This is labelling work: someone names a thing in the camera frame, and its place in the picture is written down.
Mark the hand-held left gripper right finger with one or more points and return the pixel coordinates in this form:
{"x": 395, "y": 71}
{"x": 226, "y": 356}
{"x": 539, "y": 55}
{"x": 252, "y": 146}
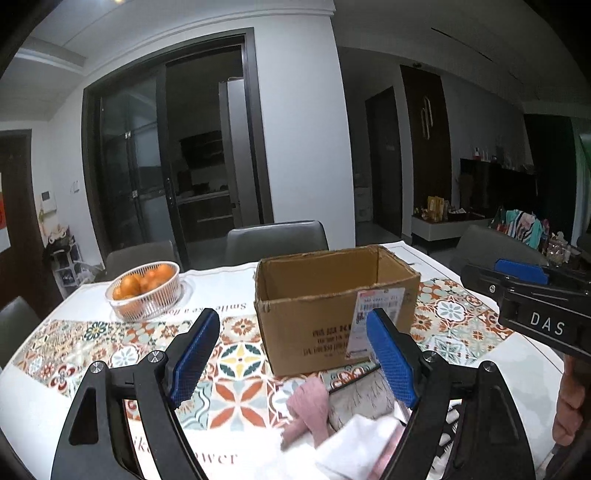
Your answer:
{"x": 390, "y": 360}

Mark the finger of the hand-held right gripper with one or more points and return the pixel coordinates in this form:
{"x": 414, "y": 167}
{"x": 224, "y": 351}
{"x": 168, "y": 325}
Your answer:
{"x": 482, "y": 281}
{"x": 524, "y": 271}

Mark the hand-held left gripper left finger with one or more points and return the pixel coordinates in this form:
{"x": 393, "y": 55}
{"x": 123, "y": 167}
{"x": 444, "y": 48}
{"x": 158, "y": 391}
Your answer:
{"x": 191, "y": 364}

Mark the white branch-print cloth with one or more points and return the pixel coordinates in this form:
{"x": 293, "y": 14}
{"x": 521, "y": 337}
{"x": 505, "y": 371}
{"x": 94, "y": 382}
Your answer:
{"x": 360, "y": 401}

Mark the brown cardboard box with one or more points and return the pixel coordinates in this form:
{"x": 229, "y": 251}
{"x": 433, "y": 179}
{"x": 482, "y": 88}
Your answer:
{"x": 314, "y": 327}

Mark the pink fluffy towel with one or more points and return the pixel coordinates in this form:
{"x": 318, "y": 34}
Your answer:
{"x": 309, "y": 406}

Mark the person's right hand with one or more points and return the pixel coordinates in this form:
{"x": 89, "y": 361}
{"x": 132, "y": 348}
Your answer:
{"x": 575, "y": 401}

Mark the grey dining chair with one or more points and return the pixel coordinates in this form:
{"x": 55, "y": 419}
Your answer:
{"x": 277, "y": 240}
{"x": 489, "y": 249}
{"x": 16, "y": 323}
{"x": 138, "y": 258}

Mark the golden gift basket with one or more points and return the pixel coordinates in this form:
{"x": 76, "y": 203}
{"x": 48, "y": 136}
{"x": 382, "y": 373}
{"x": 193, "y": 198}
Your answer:
{"x": 559, "y": 249}

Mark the colourful striped bag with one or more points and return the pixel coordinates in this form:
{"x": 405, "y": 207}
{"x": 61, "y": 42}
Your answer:
{"x": 521, "y": 228}

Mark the tile-pattern printed tablecloth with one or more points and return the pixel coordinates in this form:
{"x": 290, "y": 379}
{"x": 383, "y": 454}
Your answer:
{"x": 240, "y": 350}

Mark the low white bench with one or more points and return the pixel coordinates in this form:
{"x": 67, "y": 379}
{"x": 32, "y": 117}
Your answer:
{"x": 438, "y": 230}

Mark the yellow box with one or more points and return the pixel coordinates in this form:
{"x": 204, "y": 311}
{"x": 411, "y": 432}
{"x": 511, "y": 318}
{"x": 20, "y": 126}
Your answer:
{"x": 437, "y": 208}

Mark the dark sideboard cabinet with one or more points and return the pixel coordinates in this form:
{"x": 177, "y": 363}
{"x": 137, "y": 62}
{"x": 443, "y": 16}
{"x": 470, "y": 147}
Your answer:
{"x": 503, "y": 184}

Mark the plain white cloth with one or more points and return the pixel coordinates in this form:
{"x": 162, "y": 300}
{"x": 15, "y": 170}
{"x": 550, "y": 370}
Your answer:
{"x": 351, "y": 447}

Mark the black white striped cloth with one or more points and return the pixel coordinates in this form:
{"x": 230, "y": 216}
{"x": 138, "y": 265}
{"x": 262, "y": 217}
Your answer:
{"x": 450, "y": 436}

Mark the pile of oranges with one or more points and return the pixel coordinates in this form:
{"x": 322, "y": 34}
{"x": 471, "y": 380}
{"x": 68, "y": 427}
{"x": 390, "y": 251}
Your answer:
{"x": 129, "y": 284}

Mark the white curtain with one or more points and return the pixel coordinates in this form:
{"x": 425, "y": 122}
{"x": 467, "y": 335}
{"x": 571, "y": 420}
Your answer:
{"x": 584, "y": 175}

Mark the tall wooden cabinet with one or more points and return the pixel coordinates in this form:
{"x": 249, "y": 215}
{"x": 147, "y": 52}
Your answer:
{"x": 427, "y": 147}

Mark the kitchen cabinet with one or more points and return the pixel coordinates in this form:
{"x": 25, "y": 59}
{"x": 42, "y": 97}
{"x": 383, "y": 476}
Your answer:
{"x": 203, "y": 214}

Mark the dark interior door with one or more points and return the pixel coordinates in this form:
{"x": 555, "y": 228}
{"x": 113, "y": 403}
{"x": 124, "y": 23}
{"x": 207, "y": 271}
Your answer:
{"x": 383, "y": 166}

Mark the cluttered shoe rack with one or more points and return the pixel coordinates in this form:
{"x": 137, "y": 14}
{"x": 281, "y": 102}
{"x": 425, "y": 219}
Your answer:
{"x": 67, "y": 263}

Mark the dark framed sliding glass door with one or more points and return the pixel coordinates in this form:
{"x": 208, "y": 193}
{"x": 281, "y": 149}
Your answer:
{"x": 124, "y": 175}

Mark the black range hood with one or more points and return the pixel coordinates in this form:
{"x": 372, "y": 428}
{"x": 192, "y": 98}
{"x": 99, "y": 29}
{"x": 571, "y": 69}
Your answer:
{"x": 201, "y": 150}

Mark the silver refrigerator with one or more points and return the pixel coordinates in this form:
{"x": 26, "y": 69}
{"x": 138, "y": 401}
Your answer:
{"x": 238, "y": 152}

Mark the brown wooden door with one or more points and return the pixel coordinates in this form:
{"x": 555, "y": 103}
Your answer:
{"x": 21, "y": 194}

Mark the white wall intercom panel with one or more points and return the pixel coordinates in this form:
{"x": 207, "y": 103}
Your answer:
{"x": 48, "y": 201}

